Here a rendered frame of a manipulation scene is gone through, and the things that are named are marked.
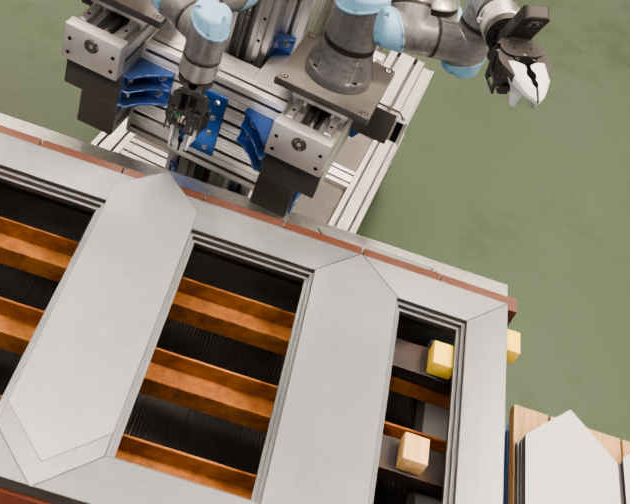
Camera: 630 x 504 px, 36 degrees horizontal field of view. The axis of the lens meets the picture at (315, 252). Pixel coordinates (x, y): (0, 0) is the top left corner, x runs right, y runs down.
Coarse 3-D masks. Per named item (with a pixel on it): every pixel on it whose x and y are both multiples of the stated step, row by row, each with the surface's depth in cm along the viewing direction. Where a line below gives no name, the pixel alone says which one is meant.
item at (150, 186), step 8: (120, 184) 201; (128, 184) 202; (136, 184) 203; (144, 184) 203; (152, 184) 204; (160, 184) 205; (168, 184) 206; (144, 192) 202; (152, 192) 202; (160, 192) 203; (168, 192) 204; (176, 192) 205; (168, 200) 202; (176, 200) 203; (184, 200) 204; (192, 208) 203
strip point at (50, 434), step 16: (16, 416) 158; (32, 416) 159; (48, 416) 160; (64, 416) 161; (32, 432) 157; (48, 432) 158; (64, 432) 159; (80, 432) 160; (96, 432) 161; (112, 432) 161; (48, 448) 156; (64, 448) 157
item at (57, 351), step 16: (48, 336) 171; (64, 336) 172; (32, 352) 168; (48, 352) 168; (64, 352) 169; (80, 352) 170; (96, 352) 171; (112, 352) 172; (48, 368) 166; (64, 368) 167; (80, 368) 168; (96, 368) 169; (112, 368) 170; (128, 368) 171; (112, 384) 168; (128, 384) 169
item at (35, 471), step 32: (64, 192) 197; (256, 256) 200; (160, 320) 182; (448, 320) 204; (288, 352) 187; (0, 416) 158; (128, 416) 167; (384, 416) 183; (448, 416) 189; (32, 448) 155; (96, 448) 159; (448, 448) 182; (0, 480) 151; (32, 480) 152; (256, 480) 166; (448, 480) 177
